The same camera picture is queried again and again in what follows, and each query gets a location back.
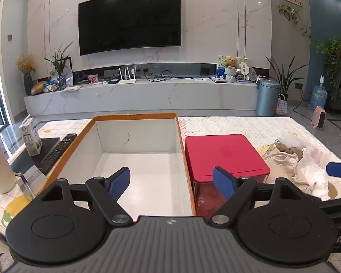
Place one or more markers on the hanging vine plant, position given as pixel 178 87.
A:
pixel 292 12

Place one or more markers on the pink heater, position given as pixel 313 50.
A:
pixel 318 118

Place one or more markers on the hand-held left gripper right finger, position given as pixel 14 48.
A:
pixel 223 182

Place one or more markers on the green plant in glass vase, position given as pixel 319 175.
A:
pixel 58 59

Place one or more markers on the brown rounded ornament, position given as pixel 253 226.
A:
pixel 39 88

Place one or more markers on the black remote control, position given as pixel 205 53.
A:
pixel 59 148

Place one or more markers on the pink photo card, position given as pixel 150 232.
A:
pixel 93 78

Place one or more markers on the brown teddy bear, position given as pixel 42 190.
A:
pixel 231 62

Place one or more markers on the blue snack bag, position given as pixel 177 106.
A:
pixel 51 86

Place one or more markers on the white marble TV console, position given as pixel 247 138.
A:
pixel 145 96

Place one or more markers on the blue water jug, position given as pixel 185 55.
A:
pixel 318 96

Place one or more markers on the grey card stand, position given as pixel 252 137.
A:
pixel 31 179

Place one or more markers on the white milk carton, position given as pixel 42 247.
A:
pixel 29 139

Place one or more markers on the pastel woven handbag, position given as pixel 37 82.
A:
pixel 281 108

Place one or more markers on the bushy green plant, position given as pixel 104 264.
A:
pixel 331 51

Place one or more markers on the pale yellow papers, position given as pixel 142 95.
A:
pixel 73 88

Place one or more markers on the green picture card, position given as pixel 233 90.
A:
pixel 221 61

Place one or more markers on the tall-leaf potted plant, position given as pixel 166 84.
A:
pixel 285 79

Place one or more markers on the red lidded box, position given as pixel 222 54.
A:
pixel 224 153

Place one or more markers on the black television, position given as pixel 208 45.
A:
pixel 130 20

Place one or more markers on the round printed fan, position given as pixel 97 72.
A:
pixel 243 67

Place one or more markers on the white plastic bag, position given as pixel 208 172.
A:
pixel 309 173

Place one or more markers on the grey-blue trash can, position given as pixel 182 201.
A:
pixel 267 99

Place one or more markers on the brown fuzzy socks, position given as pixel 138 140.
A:
pixel 294 150

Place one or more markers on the black flat box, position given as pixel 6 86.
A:
pixel 49 143

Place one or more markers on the orange-edged cardboard box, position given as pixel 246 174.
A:
pixel 136 136

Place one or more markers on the small black box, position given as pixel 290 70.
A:
pixel 113 81

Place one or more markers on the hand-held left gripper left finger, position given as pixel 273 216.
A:
pixel 119 182

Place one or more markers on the clear plastic bag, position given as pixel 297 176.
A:
pixel 289 140

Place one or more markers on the dried yellow flowers in vase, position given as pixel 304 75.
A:
pixel 25 64

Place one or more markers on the clear plastic bottle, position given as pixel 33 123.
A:
pixel 68 76

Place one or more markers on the white router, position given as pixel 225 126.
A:
pixel 127 81

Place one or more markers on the white bottle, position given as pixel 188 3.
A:
pixel 0 162

